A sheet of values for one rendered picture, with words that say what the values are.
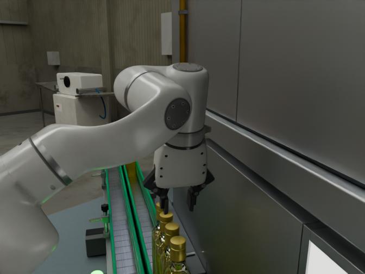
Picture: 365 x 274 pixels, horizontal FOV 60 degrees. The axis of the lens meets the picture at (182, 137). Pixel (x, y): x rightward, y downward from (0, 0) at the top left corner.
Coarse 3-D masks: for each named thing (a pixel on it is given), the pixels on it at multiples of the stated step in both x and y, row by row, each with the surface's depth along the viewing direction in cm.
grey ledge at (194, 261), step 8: (144, 176) 178; (168, 200) 148; (168, 208) 141; (176, 216) 133; (184, 232) 122; (192, 248) 111; (192, 256) 107; (192, 264) 103; (200, 264) 103; (192, 272) 99; (200, 272) 99
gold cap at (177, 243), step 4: (176, 236) 69; (180, 236) 69; (172, 240) 67; (176, 240) 67; (180, 240) 67; (184, 240) 67; (172, 244) 66; (176, 244) 66; (180, 244) 66; (184, 244) 67; (172, 248) 67; (176, 248) 66; (180, 248) 66; (184, 248) 67; (172, 252) 67; (176, 252) 66; (180, 252) 66; (184, 252) 67; (172, 256) 67; (176, 256) 67; (180, 256) 67; (184, 256) 67; (172, 260) 67; (176, 260) 67; (180, 260) 67
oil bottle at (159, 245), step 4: (160, 236) 81; (156, 240) 81; (160, 240) 80; (156, 244) 80; (160, 244) 78; (164, 244) 78; (156, 248) 79; (160, 248) 78; (164, 248) 78; (156, 252) 79; (160, 252) 78; (156, 256) 79; (156, 260) 80; (156, 264) 80; (156, 268) 81; (156, 272) 81
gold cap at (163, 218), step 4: (168, 212) 79; (160, 216) 77; (164, 216) 77; (168, 216) 77; (172, 216) 78; (160, 220) 78; (164, 220) 77; (168, 220) 77; (172, 220) 78; (160, 224) 78; (164, 224) 77; (160, 228) 78; (164, 228) 77; (164, 232) 78
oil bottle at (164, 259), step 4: (164, 252) 75; (160, 256) 76; (164, 256) 74; (168, 256) 73; (160, 260) 75; (164, 260) 73; (168, 260) 72; (160, 264) 76; (164, 264) 72; (168, 264) 72; (160, 268) 76; (164, 268) 72; (160, 272) 76; (164, 272) 72
